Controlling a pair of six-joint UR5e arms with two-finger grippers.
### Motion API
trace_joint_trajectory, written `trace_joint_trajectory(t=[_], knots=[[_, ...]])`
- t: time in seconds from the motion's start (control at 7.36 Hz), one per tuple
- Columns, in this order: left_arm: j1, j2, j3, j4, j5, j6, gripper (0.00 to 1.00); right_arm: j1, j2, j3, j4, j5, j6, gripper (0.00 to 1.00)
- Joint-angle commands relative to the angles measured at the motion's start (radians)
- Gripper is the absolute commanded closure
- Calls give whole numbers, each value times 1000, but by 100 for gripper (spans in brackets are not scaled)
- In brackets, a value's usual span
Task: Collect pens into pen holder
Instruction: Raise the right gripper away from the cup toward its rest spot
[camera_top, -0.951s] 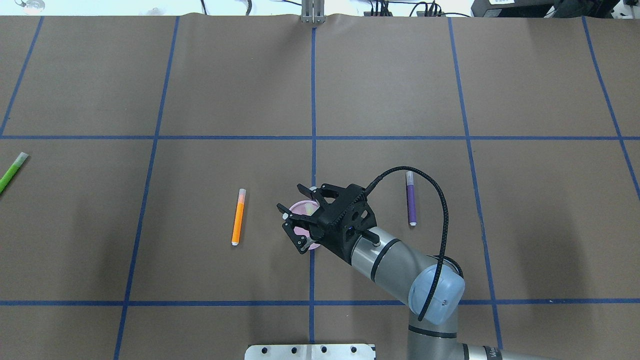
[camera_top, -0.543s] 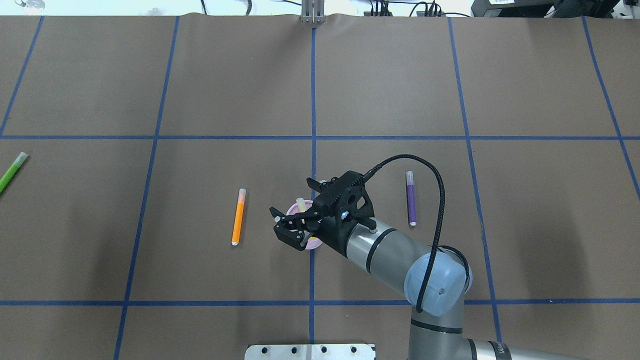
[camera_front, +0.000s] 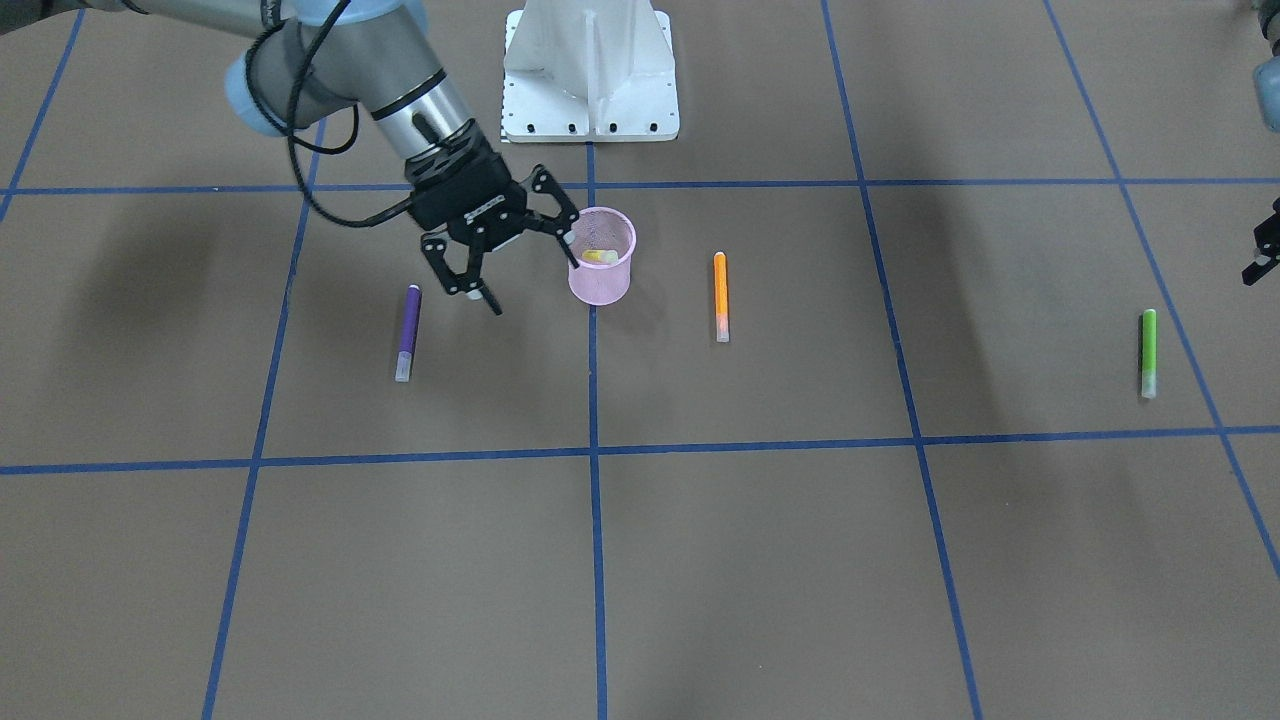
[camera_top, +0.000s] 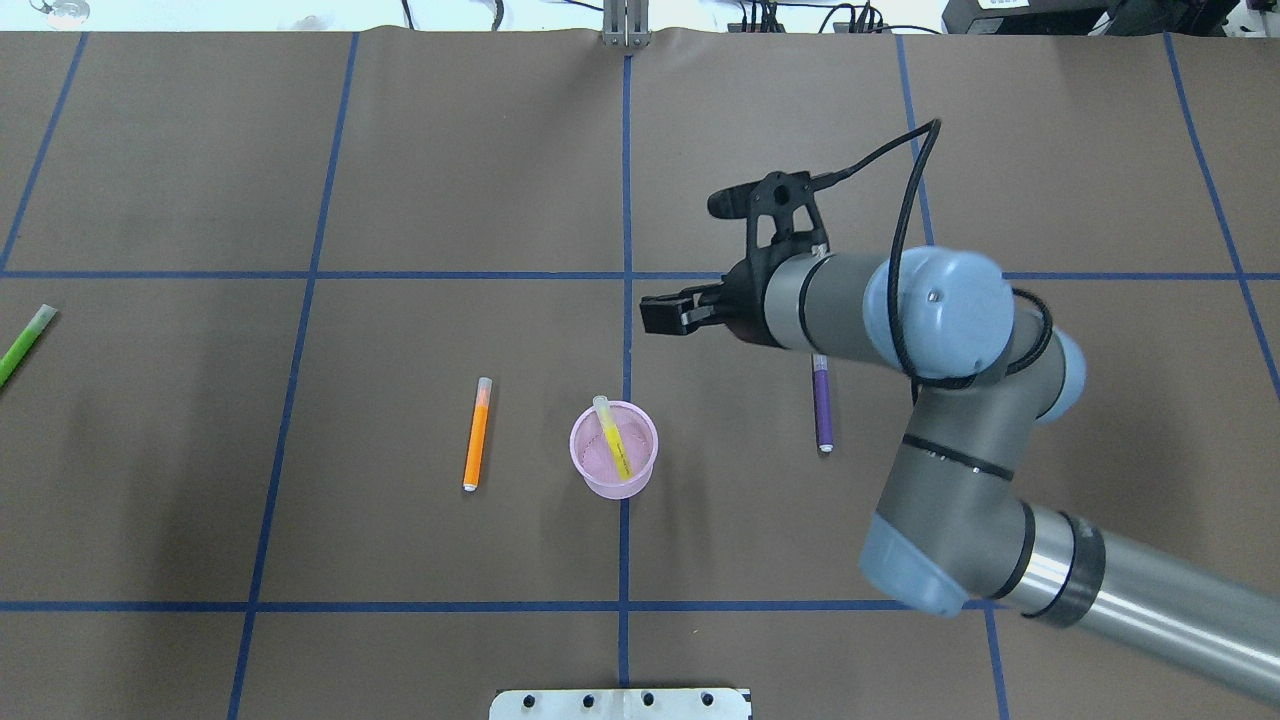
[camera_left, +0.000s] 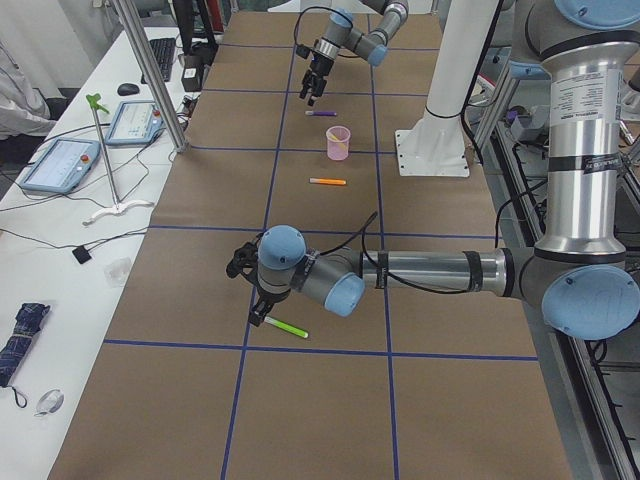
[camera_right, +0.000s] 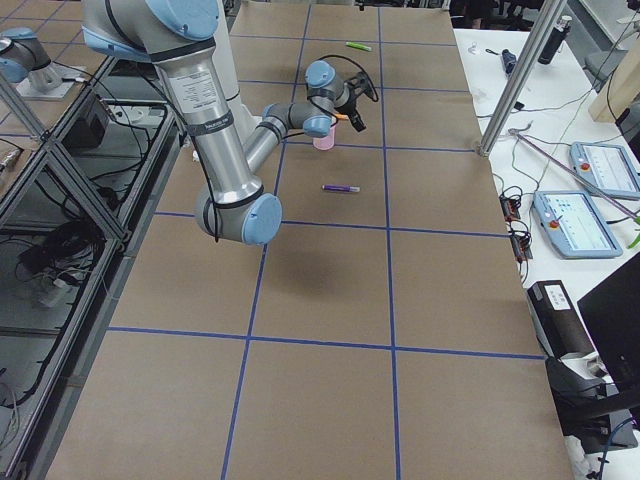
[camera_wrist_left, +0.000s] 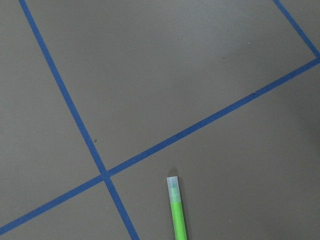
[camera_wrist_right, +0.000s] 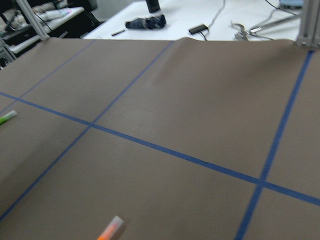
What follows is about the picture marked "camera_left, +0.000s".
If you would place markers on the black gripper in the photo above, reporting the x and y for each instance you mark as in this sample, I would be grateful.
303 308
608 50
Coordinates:
270 297
320 65

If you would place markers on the green highlighter pen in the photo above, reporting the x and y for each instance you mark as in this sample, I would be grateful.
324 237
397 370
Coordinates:
291 329

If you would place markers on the yellow highlighter pen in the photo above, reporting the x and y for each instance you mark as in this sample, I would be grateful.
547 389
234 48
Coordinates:
336 144

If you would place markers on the purple marker pen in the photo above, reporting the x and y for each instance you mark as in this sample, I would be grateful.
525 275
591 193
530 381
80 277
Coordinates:
317 113

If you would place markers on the pink mesh pen holder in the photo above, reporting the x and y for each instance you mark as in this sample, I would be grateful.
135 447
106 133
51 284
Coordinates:
342 133

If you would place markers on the orange highlighter pen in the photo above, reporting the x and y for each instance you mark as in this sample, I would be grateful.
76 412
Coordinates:
328 181

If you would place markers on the black cardboard box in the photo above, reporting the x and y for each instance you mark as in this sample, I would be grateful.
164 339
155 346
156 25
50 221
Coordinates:
192 74

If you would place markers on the clear plastic bag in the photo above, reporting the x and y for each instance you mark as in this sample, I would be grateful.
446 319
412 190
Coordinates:
117 272

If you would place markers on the black keyboard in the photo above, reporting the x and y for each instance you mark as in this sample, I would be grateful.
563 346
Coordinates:
163 50

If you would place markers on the far blue teach pendant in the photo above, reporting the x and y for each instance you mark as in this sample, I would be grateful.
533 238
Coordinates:
135 123

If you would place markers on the blue teach pendant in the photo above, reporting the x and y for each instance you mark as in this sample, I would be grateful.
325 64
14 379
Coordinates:
135 123
62 166

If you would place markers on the black computer mouse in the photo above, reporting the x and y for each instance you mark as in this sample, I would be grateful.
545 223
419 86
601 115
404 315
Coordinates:
128 89

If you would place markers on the small black box device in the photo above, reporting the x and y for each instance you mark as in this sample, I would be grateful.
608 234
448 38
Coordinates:
81 254

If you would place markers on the clear glasses case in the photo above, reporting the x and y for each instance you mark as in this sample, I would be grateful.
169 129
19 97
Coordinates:
49 403

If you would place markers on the folded navy umbrella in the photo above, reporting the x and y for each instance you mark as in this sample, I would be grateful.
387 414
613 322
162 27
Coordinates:
28 321

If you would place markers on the near blue teach pendant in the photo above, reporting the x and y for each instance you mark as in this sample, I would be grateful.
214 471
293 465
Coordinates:
62 166

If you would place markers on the seated person white shirt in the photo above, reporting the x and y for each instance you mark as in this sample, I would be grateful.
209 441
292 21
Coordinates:
24 110

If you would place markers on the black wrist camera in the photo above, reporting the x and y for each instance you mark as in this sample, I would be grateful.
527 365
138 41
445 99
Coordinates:
302 51
244 262

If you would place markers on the aluminium frame post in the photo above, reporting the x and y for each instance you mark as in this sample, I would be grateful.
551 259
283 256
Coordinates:
130 20

